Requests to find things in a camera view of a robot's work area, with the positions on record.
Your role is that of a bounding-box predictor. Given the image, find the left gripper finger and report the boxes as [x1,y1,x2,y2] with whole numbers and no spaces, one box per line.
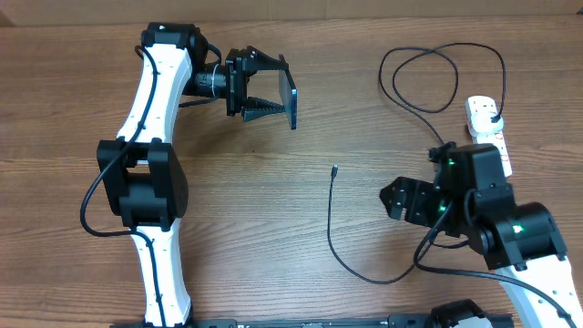
[241,97,286,122]
[245,46,289,71]

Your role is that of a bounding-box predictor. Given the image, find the Samsung Galaxy smartphone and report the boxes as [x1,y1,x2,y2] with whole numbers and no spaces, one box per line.
[279,69,298,130]

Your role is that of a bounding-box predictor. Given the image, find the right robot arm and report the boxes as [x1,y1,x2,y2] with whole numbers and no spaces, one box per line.
[380,142,582,327]

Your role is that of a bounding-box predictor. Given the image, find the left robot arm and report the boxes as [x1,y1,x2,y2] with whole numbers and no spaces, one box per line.
[87,22,298,327]

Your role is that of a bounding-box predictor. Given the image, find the white charger adapter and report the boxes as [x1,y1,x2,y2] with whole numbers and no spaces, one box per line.
[468,112,504,138]

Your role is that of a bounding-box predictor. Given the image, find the white power strip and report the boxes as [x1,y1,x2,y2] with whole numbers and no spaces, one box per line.
[465,96,513,178]

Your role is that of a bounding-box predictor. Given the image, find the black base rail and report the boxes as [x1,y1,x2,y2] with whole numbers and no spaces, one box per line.
[108,313,516,328]

